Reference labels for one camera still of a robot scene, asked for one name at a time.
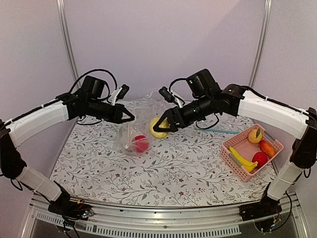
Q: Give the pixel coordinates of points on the clear bag at back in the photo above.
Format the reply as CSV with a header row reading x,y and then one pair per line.
x,y
155,103

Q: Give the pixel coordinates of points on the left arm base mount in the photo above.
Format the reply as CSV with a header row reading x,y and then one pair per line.
x,y
78,210

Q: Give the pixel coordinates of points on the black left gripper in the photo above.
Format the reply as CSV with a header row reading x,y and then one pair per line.
x,y
117,117

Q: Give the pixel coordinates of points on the crumpled clear bag right back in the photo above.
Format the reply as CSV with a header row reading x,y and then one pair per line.
x,y
231,123

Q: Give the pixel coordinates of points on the orange toy fruit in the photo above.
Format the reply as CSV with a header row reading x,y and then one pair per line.
x,y
267,148

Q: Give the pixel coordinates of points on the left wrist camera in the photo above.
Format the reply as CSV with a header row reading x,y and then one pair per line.
x,y
118,94

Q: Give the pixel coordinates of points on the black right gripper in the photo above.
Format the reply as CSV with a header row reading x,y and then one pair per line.
x,y
174,112

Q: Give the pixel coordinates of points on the right aluminium post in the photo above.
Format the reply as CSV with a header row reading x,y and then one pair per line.
x,y
261,42

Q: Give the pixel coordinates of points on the yellow toy banana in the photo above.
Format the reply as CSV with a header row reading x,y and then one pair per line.
x,y
249,166

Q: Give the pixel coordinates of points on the aluminium post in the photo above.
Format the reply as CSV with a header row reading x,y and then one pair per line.
x,y
66,37
261,42

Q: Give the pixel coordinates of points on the floral tablecloth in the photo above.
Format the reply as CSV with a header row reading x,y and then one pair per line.
x,y
184,169

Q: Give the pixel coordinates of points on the white toy cauliflower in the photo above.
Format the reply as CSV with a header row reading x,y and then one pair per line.
x,y
126,139

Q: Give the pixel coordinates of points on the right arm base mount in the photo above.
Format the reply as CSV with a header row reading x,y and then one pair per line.
x,y
263,208

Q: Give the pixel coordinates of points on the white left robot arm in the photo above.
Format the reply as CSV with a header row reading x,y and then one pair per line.
x,y
15,132

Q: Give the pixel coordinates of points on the aluminium front rail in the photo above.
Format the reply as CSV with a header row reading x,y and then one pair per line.
x,y
112,220

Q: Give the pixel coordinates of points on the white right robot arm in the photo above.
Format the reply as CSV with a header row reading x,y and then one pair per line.
x,y
244,101

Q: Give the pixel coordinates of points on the red toy apple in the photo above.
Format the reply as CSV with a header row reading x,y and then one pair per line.
x,y
261,159

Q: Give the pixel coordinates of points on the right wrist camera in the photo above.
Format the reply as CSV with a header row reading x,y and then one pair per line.
x,y
172,97

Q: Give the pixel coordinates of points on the clear zip top bag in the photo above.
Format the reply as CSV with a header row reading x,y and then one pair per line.
x,y
140,124

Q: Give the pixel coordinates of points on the left aluminium post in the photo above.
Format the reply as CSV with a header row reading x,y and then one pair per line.
x,y
66,37

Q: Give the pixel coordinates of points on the yellow toy pear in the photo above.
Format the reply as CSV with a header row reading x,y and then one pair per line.
x,y
255,136

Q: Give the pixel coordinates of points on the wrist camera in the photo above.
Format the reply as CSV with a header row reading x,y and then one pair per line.
x,y
172,97
118,94

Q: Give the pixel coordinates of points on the yellow toy lemon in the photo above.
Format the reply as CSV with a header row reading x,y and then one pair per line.
x,y
158,135

